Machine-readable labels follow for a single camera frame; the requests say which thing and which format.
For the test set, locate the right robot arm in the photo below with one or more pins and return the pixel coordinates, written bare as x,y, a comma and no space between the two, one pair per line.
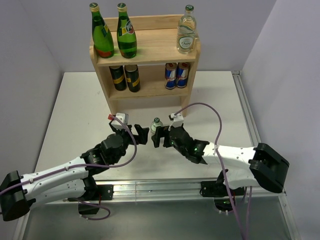
258,166

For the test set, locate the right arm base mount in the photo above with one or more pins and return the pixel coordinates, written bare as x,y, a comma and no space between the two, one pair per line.
218,191

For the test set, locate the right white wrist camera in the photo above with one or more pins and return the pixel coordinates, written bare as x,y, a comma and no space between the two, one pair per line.
177,120

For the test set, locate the aluminium frame rail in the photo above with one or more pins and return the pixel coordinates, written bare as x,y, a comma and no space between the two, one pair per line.
156,196

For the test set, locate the blue energy drink can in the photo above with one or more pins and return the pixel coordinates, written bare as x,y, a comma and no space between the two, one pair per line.
170,75
182,73

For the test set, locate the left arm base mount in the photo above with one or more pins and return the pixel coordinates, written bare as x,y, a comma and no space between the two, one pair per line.
91,202

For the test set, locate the green bottle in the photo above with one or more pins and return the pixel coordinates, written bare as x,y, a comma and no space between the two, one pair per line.
101,35
126,36

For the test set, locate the left blue energy drink can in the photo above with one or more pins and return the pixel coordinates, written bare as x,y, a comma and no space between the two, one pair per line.
170,75

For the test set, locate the wooden two-tier shelf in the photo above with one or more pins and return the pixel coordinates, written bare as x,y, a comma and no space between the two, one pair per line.
156,46

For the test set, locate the black gold can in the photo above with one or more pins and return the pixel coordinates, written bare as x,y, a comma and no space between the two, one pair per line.
132,77
118,77

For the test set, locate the black gold can front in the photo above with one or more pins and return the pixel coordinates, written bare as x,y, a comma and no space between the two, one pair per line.
132,77

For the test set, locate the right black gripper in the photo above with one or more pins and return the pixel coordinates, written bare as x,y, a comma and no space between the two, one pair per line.
160,132

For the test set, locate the right blue energy drink can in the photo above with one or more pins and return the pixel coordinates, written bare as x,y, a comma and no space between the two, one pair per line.
182,73

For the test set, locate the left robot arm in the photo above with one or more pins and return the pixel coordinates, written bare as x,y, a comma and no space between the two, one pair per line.
71,180

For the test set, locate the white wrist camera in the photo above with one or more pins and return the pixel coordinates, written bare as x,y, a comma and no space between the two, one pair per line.
177,120
119,121

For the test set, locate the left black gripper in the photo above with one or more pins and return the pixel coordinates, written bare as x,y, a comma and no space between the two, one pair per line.
142,132

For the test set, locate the large clear soda water bottle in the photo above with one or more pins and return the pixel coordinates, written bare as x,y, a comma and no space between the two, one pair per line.
186,31

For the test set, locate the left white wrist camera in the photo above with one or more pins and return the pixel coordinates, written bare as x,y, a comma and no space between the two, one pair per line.
119,121

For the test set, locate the small clear glass bottle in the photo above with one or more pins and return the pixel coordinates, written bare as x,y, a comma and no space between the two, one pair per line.
156,123

